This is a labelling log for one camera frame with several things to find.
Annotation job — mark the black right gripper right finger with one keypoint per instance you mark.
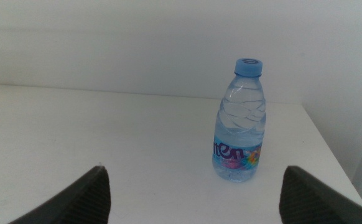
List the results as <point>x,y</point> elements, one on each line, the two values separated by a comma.
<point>308,202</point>

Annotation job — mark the clear water bottle blue cap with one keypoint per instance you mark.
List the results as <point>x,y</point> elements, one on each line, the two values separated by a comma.
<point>240,124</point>

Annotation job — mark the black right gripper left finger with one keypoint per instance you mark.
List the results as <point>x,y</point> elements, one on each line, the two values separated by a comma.
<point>84,202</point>

